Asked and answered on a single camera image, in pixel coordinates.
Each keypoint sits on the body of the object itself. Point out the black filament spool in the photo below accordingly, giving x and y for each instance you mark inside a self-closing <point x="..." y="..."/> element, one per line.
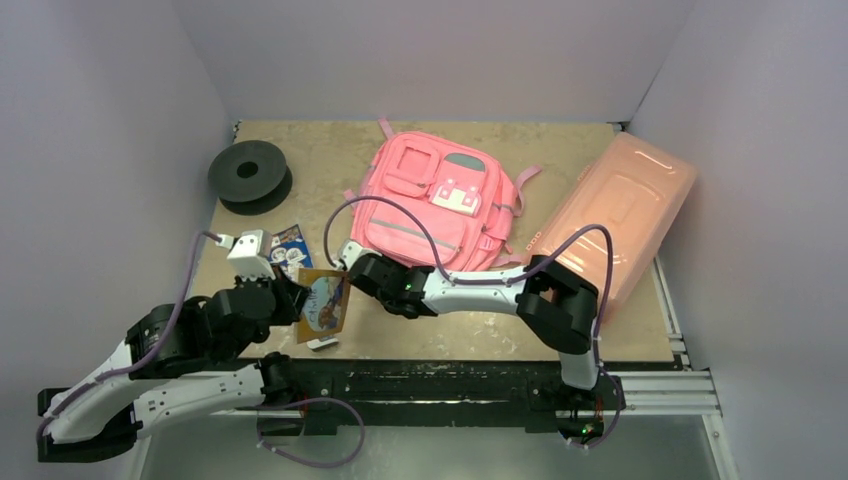
<point x="250" y="178"/>

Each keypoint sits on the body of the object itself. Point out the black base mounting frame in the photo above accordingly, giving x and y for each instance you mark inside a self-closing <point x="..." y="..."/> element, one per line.
<point x="318" y="396"/>

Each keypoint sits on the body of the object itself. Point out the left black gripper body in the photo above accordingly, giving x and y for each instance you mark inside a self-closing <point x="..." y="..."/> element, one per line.
<point x="231" y="351"/>

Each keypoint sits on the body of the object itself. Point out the wrist white camera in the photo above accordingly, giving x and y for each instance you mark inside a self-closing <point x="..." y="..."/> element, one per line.
<point x="248" y="254"/>
<point x="348" y="253"/>

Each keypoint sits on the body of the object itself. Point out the small white stapler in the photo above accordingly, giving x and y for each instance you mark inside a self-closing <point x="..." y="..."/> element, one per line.
<point x="322" y="343"/>

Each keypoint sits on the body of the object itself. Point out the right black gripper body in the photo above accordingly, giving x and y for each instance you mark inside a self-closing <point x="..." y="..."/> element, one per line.
<point x="361" y="270"/>

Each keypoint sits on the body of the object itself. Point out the brown illustrated picture book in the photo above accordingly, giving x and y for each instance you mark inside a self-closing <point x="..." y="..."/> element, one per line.
<point x="324" y="311"/>

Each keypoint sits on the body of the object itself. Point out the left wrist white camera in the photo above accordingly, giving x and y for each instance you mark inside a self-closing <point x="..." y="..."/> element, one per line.
<point x="248" y="254"/>

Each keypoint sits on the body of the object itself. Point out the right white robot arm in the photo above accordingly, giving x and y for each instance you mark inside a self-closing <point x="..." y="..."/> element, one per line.
<point x="559" y="306"/>

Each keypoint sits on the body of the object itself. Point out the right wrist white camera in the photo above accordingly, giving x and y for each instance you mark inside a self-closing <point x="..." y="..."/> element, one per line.
<point x="348" y="253"/>

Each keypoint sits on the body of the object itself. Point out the aluminium rail frame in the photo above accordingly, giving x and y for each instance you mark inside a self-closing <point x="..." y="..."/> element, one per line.
<point x="681" y="436"/>

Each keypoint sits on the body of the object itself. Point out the pink student backpack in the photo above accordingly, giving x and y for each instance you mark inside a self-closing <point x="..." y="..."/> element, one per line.
<point x="425" y="198"/>

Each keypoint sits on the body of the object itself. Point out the blue book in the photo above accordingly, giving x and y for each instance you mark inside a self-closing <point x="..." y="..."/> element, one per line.
<point x="289" y="252"/>

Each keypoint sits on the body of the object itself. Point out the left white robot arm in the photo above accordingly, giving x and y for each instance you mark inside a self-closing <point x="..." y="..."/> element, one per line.
<point x="151" y="380"/>

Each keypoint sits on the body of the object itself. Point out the pink translucent plastic box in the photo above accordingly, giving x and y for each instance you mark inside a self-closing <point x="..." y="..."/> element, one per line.
<point x="635" y="190"/>

